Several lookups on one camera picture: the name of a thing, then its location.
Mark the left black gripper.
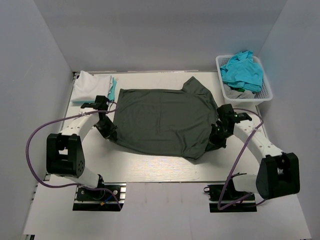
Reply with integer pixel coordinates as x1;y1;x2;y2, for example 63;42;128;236
94;116;118;141

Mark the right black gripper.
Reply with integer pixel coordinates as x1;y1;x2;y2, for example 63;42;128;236
206;123;233;152

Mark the dark grey t-shirt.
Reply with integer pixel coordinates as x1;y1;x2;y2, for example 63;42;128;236
113;77;220;160

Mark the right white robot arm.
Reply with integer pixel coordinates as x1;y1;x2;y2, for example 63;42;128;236
211;120;301;200

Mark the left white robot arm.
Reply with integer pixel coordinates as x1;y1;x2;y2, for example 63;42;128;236
46;110;116;200

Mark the folded teal t-shirt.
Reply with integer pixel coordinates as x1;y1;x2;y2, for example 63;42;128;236
71;76;118;104

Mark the crumpled grey t-shirt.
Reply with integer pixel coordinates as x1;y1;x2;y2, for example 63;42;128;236
223;84;255;99

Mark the folded white t-shirt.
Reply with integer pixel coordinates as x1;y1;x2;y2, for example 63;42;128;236
70;70;113;103

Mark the green garment in basket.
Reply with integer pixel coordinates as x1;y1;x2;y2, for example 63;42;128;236
230;87;245;92

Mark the white plastic basket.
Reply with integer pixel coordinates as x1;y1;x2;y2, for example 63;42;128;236
215;55;273;107

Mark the crumpled turquoise t-shirt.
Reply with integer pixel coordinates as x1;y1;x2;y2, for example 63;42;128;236
220;50;264;93

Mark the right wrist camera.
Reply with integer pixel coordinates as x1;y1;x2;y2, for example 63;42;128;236
216;104;252;124

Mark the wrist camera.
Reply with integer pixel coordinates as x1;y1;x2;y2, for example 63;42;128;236
80;95;110;111
216;104;252;124

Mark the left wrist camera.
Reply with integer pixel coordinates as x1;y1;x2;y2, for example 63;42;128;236
80;95;110;111

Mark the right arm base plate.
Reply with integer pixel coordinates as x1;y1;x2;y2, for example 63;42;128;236
203;183;257;213

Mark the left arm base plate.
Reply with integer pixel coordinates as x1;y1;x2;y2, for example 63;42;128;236
72;183;127;212

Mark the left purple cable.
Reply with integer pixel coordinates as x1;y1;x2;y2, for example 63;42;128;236
26;99;122;211

